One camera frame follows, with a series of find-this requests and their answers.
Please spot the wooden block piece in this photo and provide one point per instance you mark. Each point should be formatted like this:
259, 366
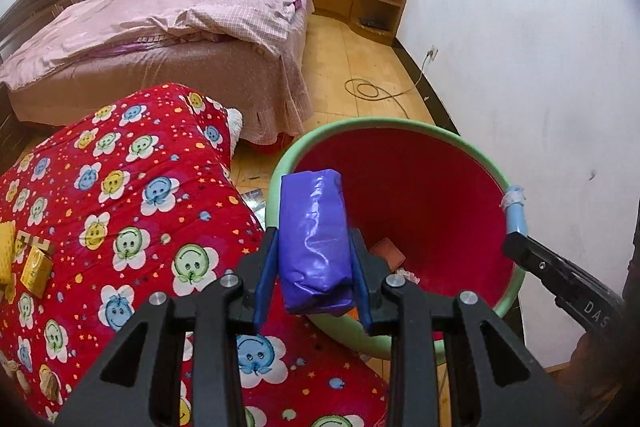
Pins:
32, 241

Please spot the wooden bed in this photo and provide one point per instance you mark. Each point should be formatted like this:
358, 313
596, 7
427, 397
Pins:
200, 77

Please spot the silver foil wrapper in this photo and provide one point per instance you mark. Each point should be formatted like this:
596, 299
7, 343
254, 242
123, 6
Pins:
255, 201

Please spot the red flower print blanket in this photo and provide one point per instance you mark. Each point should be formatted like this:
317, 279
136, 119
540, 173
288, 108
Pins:
150, 187

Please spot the white fuzzy cloth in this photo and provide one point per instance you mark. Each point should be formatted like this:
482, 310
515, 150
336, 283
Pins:
235, 124

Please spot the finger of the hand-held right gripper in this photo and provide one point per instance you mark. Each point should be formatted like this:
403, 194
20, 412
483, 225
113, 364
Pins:
530, 257

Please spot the flat black device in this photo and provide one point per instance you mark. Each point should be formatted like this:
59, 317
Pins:
372, 23

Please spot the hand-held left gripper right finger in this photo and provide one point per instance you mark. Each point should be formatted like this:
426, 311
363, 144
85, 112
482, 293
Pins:
361, 292

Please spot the thick yellow sponge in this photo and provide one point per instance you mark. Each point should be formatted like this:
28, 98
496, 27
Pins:
5, 252

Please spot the pink quilt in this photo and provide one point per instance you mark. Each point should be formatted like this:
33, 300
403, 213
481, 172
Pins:
175, 12

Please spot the person's right hand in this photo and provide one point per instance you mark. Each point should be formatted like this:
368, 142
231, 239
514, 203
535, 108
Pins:
597, 367

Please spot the white crumpled wrapper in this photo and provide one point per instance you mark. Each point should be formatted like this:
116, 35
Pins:
407, 277

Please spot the light blue plastic piece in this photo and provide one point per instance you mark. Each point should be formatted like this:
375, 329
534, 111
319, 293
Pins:
515, 219

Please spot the white wall socket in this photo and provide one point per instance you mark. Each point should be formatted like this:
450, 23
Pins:
431, 53

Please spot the yellow carton box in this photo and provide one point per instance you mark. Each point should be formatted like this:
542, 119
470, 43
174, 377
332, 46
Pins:
36, 271

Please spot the green basin with red inside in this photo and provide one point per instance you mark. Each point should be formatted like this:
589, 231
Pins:
425, 187

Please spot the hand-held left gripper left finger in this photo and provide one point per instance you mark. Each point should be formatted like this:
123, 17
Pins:
265, 277

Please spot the purple packet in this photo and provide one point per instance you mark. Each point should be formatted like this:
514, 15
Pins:
315, 237

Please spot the brown small box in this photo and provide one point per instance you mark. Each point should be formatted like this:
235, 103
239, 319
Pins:
389, 252

